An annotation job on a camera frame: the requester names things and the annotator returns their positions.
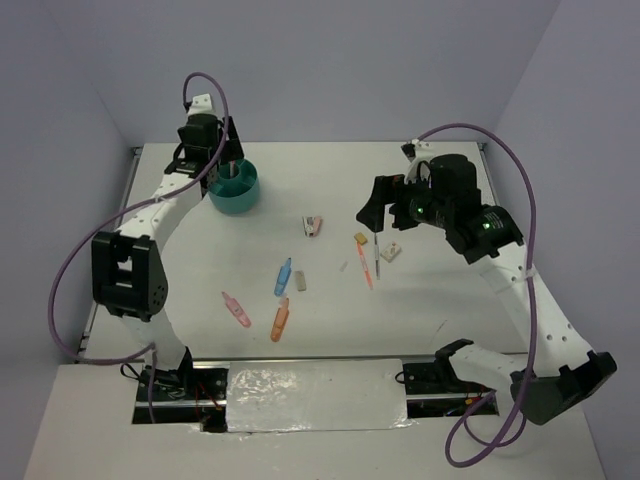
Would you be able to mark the pink grey mini stapler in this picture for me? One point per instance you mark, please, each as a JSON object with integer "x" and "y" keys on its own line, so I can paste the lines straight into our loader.
{"x": 311, "y": 225}

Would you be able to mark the orange stubby highlighter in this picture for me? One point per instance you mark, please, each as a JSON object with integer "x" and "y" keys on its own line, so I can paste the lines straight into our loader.
{"x": 280, "y": 320}

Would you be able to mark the blue stubby highlighter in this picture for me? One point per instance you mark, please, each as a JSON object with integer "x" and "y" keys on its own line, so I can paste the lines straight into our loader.
{"x": 282, "y": 278}

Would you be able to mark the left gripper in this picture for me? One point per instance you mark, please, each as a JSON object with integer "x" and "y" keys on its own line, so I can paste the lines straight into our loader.
{"x": 231, "y": 147}

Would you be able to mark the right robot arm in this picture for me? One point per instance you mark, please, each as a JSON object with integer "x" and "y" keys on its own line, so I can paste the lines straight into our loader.
{"x": 566, "y": 369}

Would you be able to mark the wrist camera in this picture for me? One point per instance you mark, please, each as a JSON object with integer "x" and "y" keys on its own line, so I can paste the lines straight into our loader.
{"x": 419, "y": 154}
{"x": 200, "y": 105}

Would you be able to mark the grey eraser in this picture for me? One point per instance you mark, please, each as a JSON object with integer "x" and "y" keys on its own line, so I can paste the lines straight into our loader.
{"x": 300, "y": 280}

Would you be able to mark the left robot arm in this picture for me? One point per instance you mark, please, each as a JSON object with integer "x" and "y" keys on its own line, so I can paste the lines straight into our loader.
{"x": 128, "y": 277}

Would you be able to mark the orange slim highlighter pen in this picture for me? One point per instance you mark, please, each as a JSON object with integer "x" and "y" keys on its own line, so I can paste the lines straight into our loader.
{"x": 364, "y": 265}

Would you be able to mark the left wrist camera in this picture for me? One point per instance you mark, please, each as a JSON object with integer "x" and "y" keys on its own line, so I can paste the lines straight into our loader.
{"x": 200, "y": 105}

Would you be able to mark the pink stubby highlighter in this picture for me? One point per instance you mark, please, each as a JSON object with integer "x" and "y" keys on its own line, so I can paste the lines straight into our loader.
{"x": 236, "y": 310}

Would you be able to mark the teal round organizer container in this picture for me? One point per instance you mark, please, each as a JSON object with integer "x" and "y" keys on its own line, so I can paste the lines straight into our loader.
{"x": 237, "y": 195}

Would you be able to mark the yellow eraser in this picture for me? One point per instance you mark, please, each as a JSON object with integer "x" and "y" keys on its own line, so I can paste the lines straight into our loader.
{"x": 360, "y": 238}

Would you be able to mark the silver foil sheet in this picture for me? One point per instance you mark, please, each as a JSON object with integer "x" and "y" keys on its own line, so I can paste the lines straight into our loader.
{"x": 300, "y": 396}

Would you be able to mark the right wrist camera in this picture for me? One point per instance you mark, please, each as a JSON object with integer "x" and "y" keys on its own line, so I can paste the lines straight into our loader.
{"x": 419, "y": 154}

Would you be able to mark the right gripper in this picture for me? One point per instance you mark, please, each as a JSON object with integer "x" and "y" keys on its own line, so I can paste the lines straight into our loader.
{"x": 386, "y": 189}

